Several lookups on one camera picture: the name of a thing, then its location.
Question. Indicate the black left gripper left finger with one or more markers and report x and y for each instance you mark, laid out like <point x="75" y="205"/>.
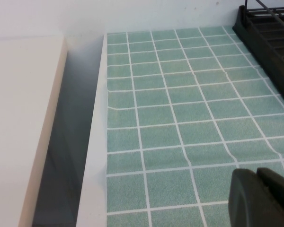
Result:
<point x="248" y="203"/>

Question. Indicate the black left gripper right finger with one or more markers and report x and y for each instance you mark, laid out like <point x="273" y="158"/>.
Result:
<point x="281" y="189"/>

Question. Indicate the green checked tablecloth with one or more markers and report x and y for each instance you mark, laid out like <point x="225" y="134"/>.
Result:
<point x="168" y="130"/>

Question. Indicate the white side table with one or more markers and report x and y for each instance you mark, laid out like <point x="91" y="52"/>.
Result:
<point x="14" y="118"/>

